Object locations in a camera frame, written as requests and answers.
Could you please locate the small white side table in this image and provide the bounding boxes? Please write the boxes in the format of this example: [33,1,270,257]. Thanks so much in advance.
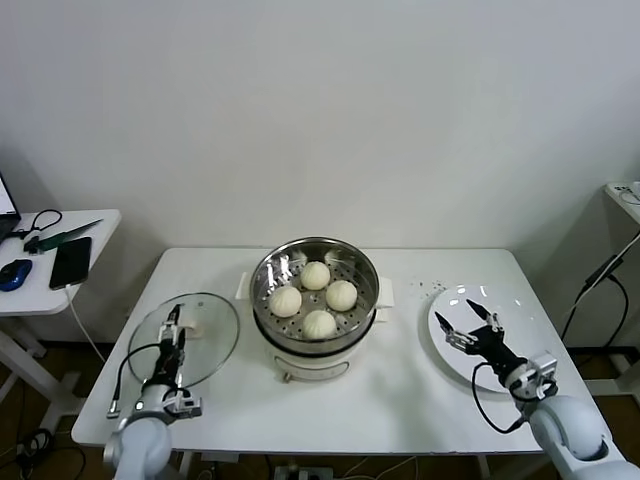
[0,208,122,439]

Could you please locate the white power strip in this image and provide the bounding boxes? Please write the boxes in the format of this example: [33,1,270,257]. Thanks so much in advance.
[610,182,640,206]

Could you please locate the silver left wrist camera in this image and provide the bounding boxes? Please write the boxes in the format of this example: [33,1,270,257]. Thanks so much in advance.
[167,392,205,419]

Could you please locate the white charging cable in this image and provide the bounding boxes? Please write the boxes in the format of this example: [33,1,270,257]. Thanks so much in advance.
[64,285,107,364]

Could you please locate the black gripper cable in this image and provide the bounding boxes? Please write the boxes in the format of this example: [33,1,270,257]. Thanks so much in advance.
[472,362,531,434]
[106,344,164,419]

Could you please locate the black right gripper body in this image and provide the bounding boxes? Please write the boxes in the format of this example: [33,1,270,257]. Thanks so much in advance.
[471,323,530,376]

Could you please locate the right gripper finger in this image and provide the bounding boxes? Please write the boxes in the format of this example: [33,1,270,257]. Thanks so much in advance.
[433,311,476,351]
[464,298,505,335]

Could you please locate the dark green flat tool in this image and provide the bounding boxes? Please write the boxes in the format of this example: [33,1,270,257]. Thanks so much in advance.
[23,218,105,254]

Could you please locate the white floor cable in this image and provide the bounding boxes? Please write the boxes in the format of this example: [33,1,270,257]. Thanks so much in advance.
[344,455,419,479]

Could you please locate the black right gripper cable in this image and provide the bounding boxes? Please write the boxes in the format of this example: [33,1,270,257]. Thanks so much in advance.
[472,362,531,434]

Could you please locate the black smartphone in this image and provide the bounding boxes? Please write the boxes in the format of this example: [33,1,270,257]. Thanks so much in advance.
[48,236,93,291]

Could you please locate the laptop screen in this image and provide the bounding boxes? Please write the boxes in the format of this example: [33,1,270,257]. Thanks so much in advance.
[0,169,24,244]

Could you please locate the black looped cord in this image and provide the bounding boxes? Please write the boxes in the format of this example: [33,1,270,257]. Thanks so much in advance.
[7,208,64,241]

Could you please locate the round white plate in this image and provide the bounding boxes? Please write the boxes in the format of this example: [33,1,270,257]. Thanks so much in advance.
[426,283,553,394]

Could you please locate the white steamed baozi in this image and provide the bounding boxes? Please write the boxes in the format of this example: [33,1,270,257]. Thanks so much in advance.
[269,285,304,319]
[302,309,337,340]
[325,279,359,311]
[299,260,330,291]

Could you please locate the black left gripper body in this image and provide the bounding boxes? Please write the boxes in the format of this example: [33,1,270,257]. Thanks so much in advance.
[153,343,188,390]

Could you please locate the blue computer mouse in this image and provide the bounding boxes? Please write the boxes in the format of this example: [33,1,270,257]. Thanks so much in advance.
[0,258,34,293]

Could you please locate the black power adapter cable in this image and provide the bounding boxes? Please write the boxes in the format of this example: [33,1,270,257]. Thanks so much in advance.
[559,243,640,351]

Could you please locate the round glass pot lid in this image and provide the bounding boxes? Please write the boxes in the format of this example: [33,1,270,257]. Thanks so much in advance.
[127,292,241,391]

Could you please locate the black floor cables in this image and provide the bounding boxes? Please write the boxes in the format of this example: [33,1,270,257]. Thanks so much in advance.
[0,427,89,480]

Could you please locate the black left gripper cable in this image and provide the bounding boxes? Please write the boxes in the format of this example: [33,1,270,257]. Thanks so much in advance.
[106,344,164,419]

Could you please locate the perforated steel steamer basket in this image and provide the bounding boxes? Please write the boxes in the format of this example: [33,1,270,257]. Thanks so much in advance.
[234,237,396,351]

